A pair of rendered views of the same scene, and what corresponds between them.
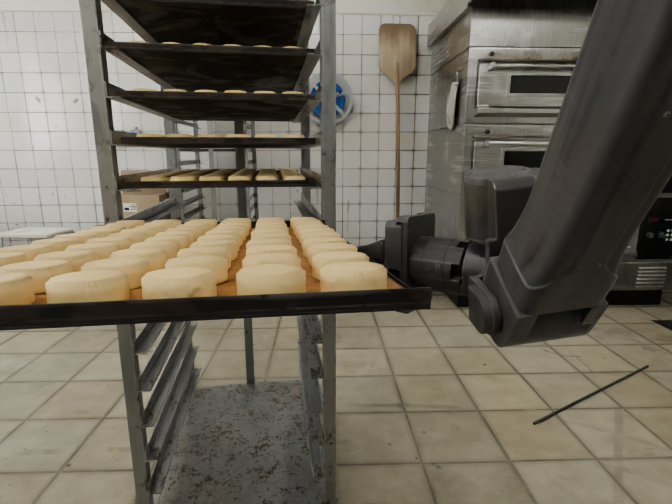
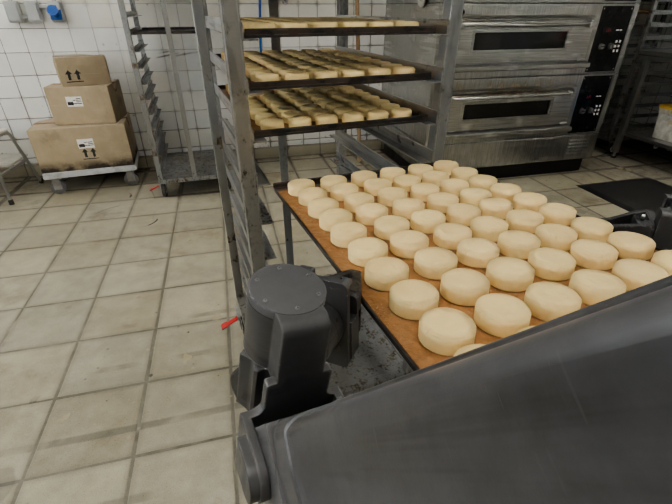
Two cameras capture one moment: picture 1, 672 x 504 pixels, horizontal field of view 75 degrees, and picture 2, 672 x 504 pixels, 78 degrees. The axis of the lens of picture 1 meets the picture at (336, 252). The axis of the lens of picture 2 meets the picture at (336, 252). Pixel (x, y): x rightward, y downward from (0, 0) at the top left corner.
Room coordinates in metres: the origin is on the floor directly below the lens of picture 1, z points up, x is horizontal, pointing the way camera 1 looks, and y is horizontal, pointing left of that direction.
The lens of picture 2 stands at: (0.07, 0.46, 1.18)
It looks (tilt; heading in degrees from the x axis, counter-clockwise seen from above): 31 degrees down; 348
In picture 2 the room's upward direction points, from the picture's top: straight up
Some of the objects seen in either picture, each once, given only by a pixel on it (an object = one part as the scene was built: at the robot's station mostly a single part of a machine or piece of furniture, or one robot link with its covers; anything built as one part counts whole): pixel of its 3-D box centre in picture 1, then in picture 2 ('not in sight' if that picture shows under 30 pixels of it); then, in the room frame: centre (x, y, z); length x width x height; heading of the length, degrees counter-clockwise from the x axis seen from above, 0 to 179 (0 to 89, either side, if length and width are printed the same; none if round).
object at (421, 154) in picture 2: (304, 206); (370, 126); (1.27, 0.09, 0.87); 0.64 x 0.03 x 0.03; 8
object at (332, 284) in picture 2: not in sight; (309, 332); (0.37, 0.42, 0.91); 0.07 x 0.07 x 0.10; 53
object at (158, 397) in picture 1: (176, 358); (254, 277); (1.21, 0.48, 0.42); 0.64 x 0.03 x 0.03; 8
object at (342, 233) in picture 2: (76, 242); (348, 234); (0.56, 0.34, 0.91); 0.05 x 0.05 x 0.02
